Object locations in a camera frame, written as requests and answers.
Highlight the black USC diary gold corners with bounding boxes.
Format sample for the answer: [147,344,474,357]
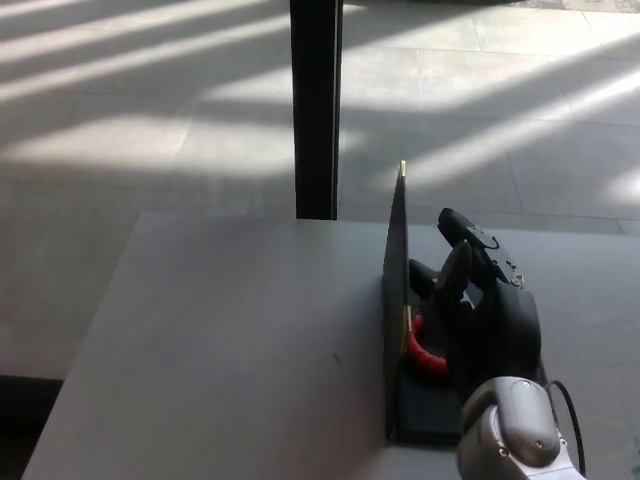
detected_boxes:
[381,160,550,447]

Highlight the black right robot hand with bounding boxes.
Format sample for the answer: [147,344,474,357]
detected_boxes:
[408,206,545,402]

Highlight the black vertical post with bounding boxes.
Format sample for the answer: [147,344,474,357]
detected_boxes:
[289,0,345,222]

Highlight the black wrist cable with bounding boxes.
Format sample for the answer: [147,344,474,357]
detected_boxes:
[546,380,587,474]

